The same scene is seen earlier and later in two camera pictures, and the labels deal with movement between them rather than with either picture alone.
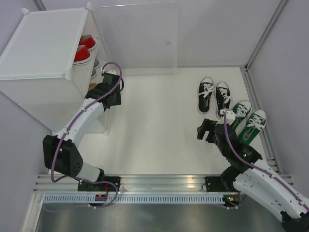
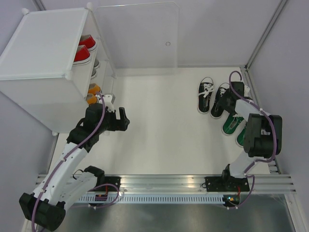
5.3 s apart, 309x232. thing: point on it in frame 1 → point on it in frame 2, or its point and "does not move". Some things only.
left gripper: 118,100 → 118,124
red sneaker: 82,57 does not move
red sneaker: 89,41 does not move
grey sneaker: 96,64 does not move
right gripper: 207,125 → 222,102
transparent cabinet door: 142,38 does not move
